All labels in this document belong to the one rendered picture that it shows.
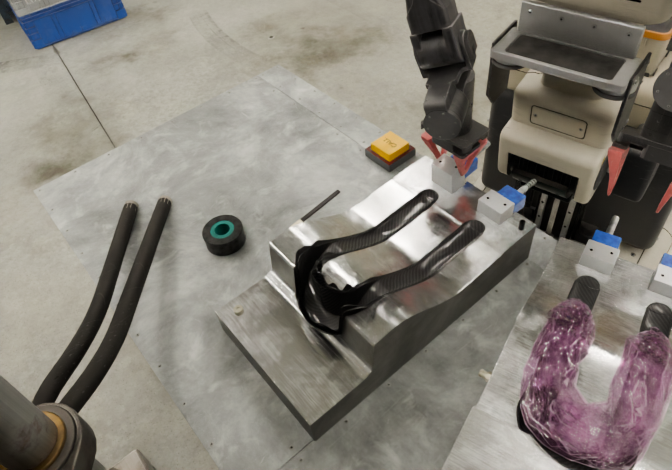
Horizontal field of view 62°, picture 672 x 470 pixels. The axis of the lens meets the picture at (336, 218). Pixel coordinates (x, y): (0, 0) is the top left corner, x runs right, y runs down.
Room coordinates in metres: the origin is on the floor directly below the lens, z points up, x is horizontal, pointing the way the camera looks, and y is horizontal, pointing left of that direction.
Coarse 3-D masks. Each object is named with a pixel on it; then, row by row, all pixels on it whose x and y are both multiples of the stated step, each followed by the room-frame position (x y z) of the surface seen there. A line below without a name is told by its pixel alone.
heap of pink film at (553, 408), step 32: (576, 320) 0.40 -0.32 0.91; (544, 352) 0.36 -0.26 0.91; (576, 352) 0.35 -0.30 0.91; (640, 352) 0.34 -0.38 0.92; (544, 384) 0.32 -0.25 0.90; (640, 384) 0.30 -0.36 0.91; (544, 416) 0.28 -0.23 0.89; (576, 416) 0.28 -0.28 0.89; (608, 416) 0.26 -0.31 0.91; (640, 416) 0.26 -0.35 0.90; (576, 448) 0.24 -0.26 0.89; (608, 448) 0.23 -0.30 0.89; (640, 448) 0.23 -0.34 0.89
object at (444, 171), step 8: (488, 144) 0.79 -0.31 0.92; (480, 152) 0.78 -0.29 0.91; (440, 160) 0.75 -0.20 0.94; (448, 160) 0.75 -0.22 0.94; (432, 168) 0.74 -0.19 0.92; (440, 168) 0.73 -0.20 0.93; (448, 168) 0.73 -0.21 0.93; (456, 168) 0.72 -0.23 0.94; (472, 168) 0.74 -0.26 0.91; (432, 176) 0.75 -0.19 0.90; (440, 176) 0.73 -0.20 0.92; (448, 176) 0.71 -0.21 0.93; (456, 176) 0.71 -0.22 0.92; (464, 176) 0.73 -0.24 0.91; (440, 184) 0.73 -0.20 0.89; (448, 184) 0.71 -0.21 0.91; (456, 184) 0.71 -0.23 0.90
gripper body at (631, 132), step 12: (660, 108) 0.58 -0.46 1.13; (648, 120) 0.59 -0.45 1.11; (660, 120) 0.57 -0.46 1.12; (624, 132) 0.59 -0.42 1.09; (636, 132) 0.60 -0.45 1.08; (648, 132) 0.57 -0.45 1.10; (660, 132) 0.56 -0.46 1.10; (636, 144) 0.57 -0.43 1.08; (648, 144) 0.56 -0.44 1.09; (660, 144) 0.55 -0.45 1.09
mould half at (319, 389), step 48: (384, 192) 0.74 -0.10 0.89; (480, 192) 0.70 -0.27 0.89; (288, 240) 0.61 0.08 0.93; (432, 240) 0.61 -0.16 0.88; (480, 240) 0.59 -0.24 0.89; (528, 240) 0.60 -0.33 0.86; (288, 288) 0.56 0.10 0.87; (432, 288) 0.51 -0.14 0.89; (480, 288) 0.53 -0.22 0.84; (240, 336) 0.49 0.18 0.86; (288, 336) 0.47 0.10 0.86; (336, 336) 0.46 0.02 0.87; (384, 336) 0.41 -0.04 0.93; (432, 336) 0.47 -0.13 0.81; (288, 384) 0.39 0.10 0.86; (336, 384) 0.38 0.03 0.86
